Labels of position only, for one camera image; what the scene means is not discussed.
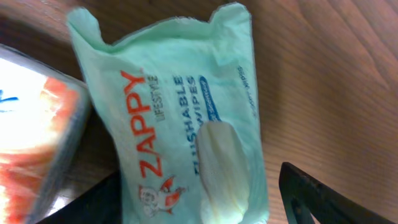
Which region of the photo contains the mint green wipes packet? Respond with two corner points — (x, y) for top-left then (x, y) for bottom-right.
(67, 2), (270, 223)

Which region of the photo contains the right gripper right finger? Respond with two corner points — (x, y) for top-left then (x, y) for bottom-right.
(279, 162), (394, 224)

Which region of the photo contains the small orange tissue box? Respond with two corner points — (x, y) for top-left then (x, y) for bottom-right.
(1, 45), (91, 223)

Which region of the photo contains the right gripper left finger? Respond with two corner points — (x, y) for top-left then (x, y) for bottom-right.
(38, 171), (122, 224)

